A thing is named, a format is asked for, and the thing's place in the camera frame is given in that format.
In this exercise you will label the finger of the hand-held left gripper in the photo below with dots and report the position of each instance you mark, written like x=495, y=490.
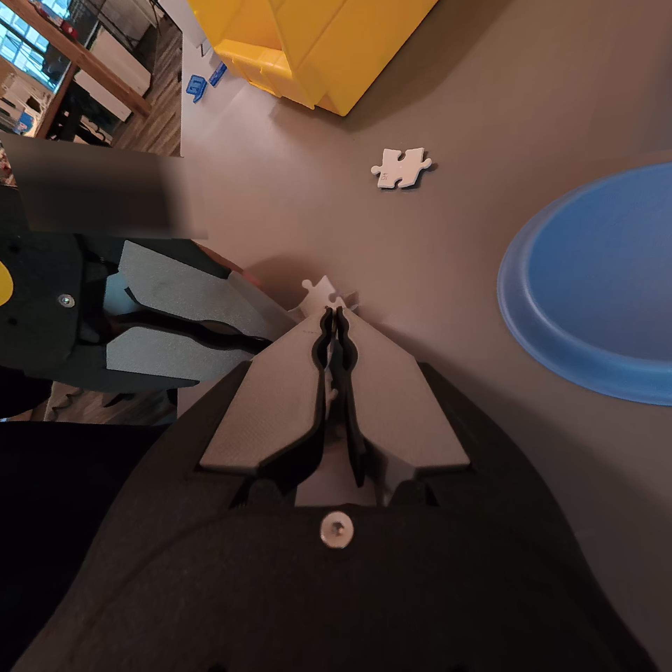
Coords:
x=178, y=283
x=157, y=354

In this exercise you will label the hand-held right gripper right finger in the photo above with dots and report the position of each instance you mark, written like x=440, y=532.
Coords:
x=404, y=414

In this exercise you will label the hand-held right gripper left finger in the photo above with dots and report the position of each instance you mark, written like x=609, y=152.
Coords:
x=262, y=414

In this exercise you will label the assembled white puzzle pieces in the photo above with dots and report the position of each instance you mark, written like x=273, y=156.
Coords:
x=320, y=294

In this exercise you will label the white puzzle piece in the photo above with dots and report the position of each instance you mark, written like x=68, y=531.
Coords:
x=401, y=168

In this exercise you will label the person's left hand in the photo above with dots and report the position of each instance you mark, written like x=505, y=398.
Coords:
x=223, y=257

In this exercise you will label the yellow plastic bin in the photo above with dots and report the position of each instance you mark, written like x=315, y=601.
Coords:
x=252, y=57

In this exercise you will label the blue round plastic stand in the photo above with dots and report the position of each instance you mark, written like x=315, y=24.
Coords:
x=603, y=283

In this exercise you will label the wooden desk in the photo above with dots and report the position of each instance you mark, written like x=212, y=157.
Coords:
x=81, y=55

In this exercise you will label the glass window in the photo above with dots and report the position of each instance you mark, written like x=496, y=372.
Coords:
x=21, y=47

